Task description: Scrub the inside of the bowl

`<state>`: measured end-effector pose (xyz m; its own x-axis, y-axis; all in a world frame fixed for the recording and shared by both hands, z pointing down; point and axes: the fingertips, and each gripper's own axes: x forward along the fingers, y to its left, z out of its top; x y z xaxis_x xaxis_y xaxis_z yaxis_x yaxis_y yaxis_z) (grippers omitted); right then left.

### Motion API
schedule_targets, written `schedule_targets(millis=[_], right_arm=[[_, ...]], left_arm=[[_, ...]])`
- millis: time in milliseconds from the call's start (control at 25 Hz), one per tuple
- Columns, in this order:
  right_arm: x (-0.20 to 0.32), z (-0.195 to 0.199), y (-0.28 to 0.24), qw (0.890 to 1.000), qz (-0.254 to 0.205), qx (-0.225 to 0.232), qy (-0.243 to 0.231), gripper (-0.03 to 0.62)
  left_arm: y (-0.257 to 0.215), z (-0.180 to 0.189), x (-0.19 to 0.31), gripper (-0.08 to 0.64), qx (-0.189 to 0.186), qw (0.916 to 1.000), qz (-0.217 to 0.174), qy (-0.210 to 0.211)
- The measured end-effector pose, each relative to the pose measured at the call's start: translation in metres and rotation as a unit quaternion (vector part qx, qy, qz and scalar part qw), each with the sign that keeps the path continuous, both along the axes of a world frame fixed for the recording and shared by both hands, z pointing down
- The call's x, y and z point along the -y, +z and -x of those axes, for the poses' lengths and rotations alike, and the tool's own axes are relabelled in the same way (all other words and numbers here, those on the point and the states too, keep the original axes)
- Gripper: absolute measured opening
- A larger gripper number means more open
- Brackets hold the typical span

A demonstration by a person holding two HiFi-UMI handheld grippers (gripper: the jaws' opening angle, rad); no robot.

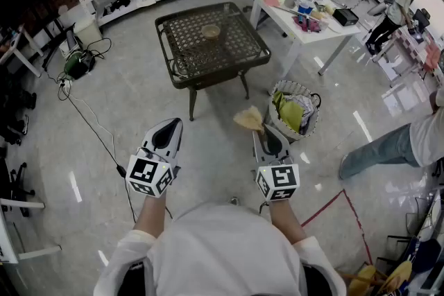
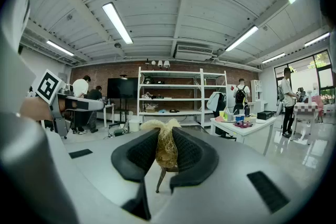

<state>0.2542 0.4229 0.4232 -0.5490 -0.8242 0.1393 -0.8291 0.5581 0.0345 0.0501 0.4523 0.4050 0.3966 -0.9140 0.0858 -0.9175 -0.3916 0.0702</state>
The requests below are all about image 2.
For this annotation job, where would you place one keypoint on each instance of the black tray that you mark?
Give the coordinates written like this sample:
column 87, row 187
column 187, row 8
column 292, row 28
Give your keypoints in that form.
column 174, row 111

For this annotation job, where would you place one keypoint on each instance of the black office chair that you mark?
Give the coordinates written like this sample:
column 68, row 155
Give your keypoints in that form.
column 222, row 105

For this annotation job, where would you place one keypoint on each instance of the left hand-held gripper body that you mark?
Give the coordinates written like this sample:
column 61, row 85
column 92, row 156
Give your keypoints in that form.
column 48, row 86

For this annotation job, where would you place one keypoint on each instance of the black television screen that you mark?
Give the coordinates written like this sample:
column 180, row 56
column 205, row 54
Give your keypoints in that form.
column 122, row 87

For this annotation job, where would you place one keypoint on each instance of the person's left forearm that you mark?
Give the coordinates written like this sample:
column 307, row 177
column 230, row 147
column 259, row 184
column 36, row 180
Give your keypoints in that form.
column 34, row 110

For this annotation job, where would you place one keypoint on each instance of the pink checkered cloth table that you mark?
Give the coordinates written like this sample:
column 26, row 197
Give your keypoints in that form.
column 305, row 108

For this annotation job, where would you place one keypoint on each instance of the person's white shirt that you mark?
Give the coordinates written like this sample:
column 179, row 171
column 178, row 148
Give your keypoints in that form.
column 15, row 34

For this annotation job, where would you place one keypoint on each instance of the black box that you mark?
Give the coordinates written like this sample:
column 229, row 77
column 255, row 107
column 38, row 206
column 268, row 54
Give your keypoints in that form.
column 265, row 115

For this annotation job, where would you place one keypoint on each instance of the wide white shelving unit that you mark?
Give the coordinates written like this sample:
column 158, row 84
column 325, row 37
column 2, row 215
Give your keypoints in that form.
column 170, row 85

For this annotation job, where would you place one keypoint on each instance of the narrow white shelving unit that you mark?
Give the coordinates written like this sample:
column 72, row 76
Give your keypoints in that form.
column 214, row 85

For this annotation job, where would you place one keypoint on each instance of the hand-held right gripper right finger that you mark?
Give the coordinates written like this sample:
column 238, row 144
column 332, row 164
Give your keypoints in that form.
column 197, row 160

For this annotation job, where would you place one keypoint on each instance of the blue plastic bag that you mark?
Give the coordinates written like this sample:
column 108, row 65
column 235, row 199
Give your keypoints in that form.
column 162, row 111

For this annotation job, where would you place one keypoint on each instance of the straw tassel object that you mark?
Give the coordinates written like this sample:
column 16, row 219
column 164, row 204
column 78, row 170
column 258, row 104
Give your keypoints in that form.
column 165, row 149

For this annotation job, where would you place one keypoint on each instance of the grey mug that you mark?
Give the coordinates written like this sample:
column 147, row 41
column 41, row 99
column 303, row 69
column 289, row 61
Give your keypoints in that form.
column 230, row 117

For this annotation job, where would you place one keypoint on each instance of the white table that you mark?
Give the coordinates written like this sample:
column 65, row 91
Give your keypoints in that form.
column 252, row 129

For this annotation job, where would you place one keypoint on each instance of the cardboard box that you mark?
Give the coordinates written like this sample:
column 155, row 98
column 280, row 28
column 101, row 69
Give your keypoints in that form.
column 151, row 108

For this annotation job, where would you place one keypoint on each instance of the light blue jacket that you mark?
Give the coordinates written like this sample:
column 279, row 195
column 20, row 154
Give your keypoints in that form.
column 214, row 101

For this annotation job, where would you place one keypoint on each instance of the pink cloth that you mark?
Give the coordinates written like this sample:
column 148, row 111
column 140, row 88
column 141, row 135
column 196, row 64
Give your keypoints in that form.
column 218, row 118

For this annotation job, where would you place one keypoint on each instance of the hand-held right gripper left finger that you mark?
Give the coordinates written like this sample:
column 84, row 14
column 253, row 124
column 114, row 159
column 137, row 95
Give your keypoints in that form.
column 131, row 160

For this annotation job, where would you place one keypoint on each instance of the white shade lamp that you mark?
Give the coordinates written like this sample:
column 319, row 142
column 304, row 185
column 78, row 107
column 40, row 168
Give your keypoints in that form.
column 166, row 64
column 159, row 63

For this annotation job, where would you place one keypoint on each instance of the white bucket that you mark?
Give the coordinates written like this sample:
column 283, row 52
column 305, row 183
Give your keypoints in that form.
column 134, row 126

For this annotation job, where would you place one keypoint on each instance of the yellow cup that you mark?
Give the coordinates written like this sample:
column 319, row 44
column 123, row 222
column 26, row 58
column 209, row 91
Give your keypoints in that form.
column 222, row 114

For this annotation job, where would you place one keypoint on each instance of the black flat case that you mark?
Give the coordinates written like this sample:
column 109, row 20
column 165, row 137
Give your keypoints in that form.
column 160, row 82

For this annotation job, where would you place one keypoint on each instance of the round ceiling dome fixture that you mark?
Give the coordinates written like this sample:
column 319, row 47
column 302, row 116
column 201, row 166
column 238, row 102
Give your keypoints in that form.
column 117, row 45

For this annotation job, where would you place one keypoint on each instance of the black helmet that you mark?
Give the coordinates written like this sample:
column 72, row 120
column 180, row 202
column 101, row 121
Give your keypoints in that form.
column 148, row 80

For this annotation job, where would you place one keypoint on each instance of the white ceiling air conditioner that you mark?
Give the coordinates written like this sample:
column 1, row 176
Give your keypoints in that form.
column 193, row 53

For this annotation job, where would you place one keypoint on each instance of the beige cloth bundle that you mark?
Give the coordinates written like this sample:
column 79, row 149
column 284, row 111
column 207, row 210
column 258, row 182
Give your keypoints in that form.
column 147, row 95

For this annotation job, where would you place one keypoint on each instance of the blue cup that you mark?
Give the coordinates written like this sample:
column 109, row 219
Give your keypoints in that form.
column 239, row 118

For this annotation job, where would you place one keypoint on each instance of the magenta cloth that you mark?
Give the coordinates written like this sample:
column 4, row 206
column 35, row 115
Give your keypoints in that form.
column 242, row 125

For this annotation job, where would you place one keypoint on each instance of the white cubby bookcase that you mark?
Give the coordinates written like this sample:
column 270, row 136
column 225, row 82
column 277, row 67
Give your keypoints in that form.
column 256, row 94

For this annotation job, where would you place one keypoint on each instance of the black-framed window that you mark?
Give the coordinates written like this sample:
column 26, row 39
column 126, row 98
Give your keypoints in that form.
column 323, row 78

